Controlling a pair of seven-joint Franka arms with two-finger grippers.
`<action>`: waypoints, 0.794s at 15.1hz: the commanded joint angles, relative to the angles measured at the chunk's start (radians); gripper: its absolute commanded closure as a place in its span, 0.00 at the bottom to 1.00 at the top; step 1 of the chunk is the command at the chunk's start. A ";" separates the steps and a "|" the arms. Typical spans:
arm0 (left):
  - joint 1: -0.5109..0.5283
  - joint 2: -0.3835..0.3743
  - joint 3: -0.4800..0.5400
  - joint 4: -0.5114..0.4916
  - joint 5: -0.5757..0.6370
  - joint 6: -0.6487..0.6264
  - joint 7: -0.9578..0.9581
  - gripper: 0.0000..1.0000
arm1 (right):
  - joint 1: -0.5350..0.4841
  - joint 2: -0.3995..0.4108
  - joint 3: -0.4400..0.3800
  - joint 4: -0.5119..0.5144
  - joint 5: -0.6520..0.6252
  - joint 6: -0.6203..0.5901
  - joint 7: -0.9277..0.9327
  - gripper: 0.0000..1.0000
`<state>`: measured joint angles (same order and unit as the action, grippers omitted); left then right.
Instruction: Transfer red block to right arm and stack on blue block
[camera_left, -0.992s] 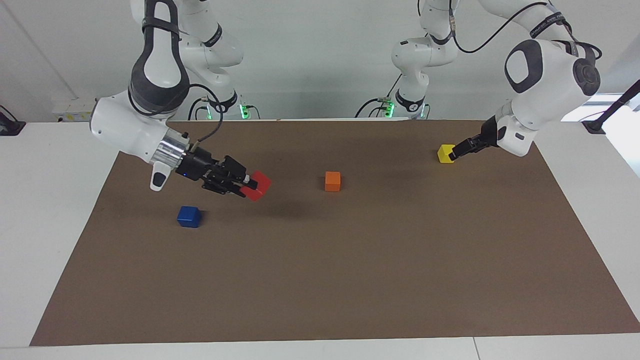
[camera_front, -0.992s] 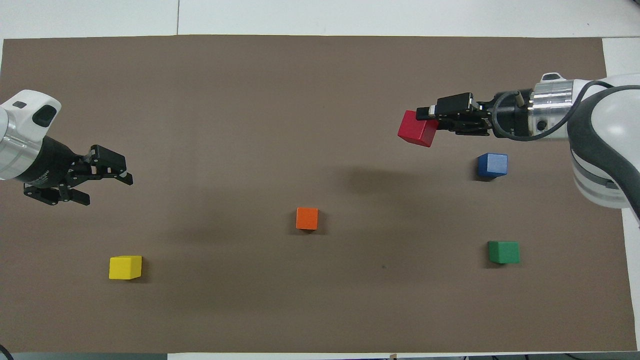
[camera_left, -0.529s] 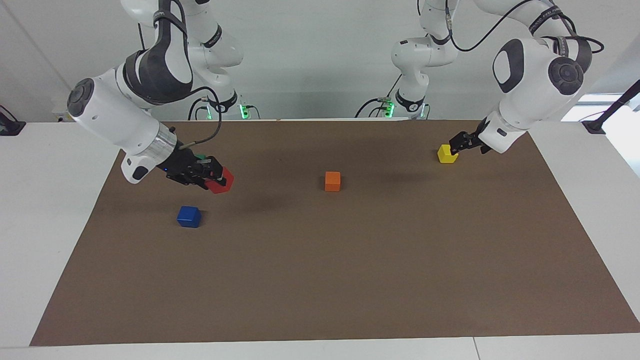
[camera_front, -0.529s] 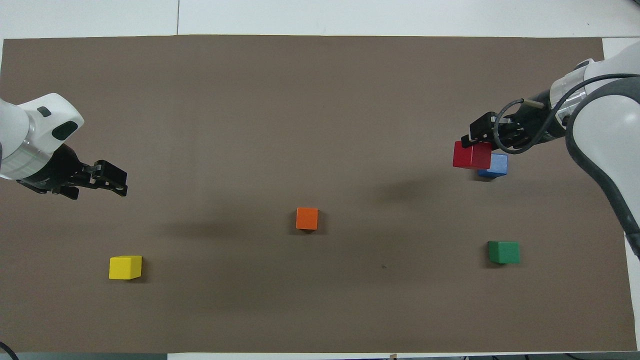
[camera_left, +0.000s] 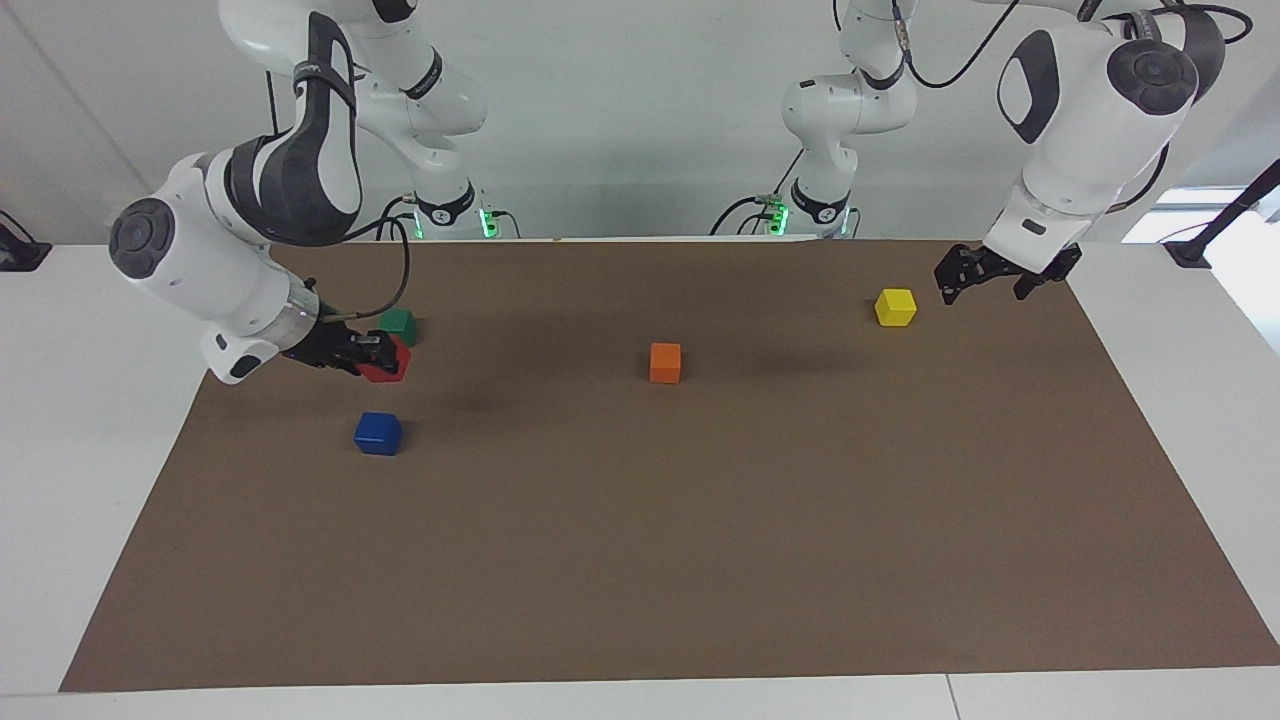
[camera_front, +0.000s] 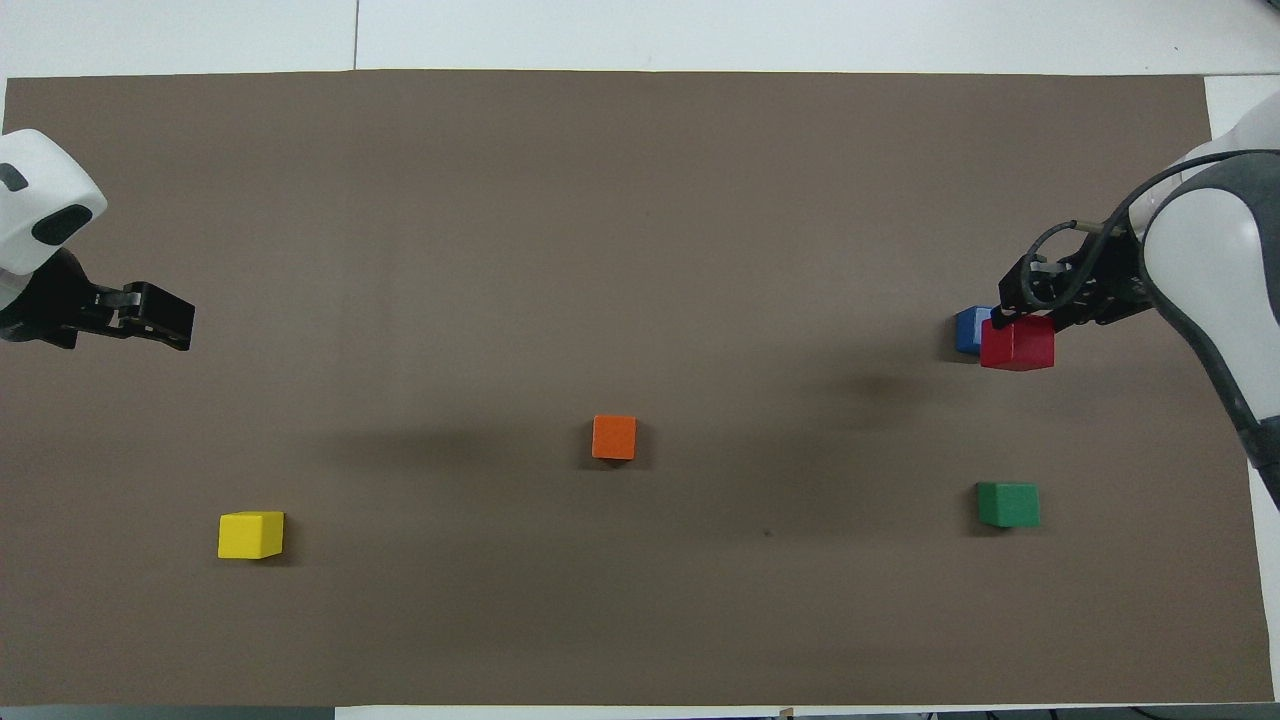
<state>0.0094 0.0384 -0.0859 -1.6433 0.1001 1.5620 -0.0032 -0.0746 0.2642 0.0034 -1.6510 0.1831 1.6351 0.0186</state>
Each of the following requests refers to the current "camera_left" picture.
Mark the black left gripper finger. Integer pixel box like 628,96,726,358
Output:
1012,264,1063,302
934,245,989,307

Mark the red wooden block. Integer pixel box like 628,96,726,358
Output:
357,334,413,385

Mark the yellow wooden block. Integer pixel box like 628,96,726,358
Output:
874,288,919,329

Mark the blue wooden block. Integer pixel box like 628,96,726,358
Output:
353,411,405,458

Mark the black angled stand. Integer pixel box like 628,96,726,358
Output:
1164,158,1280,270

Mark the black table clamp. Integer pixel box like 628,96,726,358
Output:
0,209,54,274

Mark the brown table mat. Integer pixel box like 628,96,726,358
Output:
59,237,1280,694

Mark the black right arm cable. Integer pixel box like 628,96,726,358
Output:
264,68,413,323

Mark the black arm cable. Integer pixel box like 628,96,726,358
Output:
264,68,413,323
888,0,1255,91

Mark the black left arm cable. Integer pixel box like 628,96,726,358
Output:
888,0,1255,91

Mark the black base cable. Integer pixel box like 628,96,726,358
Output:
709,148,807,238

